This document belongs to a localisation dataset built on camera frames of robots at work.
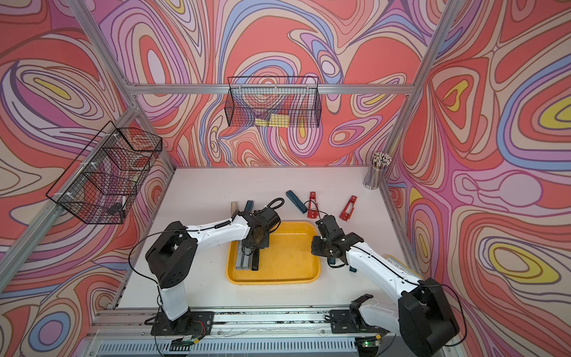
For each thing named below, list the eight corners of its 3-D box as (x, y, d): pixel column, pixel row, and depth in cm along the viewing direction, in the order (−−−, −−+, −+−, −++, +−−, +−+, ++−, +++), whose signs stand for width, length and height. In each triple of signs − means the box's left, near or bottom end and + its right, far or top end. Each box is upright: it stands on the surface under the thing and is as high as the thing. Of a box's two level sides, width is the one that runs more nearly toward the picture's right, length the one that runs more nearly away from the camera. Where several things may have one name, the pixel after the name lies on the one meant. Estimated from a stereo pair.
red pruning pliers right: (339, 218, 102) (340, 215, 100) (350, 197, 110) (351, 194, 108) (347, 222, 100) (348, 219, 99) (358, 201, 108) (359, 198, 106)
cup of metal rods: (364, 192, 114) (376, 162, 98) (361, 182, 119) (372, 152, 103) (378, 192, 114) (393, 162, 98) (374, 181, 119) (388, 152, 103)
